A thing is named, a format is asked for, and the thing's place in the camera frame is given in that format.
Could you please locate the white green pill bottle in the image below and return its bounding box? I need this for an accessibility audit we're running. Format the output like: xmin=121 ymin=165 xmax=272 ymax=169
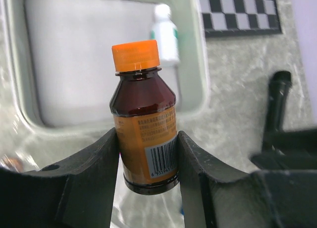
xmin=151 ymin=3 xmax=180 ymax=67

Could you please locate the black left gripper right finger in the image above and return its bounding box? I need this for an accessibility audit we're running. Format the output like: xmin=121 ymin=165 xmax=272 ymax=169
xmin=177 ymin=132 xmax=317 ymax=228

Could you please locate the white medicine kit case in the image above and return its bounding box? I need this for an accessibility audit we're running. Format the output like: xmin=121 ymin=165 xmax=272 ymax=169
xmin=4 ymin=0 xmax=210 ymax=139

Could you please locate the black white chessboard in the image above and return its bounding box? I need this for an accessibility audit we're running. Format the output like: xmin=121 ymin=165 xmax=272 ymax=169
xmin=199 ymin=0 xmax=282 ymax=38

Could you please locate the black marker orange cap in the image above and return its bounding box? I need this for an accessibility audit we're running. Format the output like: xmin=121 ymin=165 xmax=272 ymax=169
xmin=262 ymin=70 xmax=292 ymax=151

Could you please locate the brown bottle orange cap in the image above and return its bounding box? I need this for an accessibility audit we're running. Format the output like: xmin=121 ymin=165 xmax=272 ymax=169
xmin=109 ymin=40 xmax=178 ymax=195

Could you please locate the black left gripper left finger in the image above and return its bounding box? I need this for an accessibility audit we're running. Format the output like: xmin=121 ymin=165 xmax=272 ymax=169
xmin=0 ymin=129 xmax=119 ymax=228

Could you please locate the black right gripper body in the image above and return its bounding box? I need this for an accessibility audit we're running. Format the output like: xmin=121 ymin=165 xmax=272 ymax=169
xmin=250 ymin=128 xmax=317 ymax=173

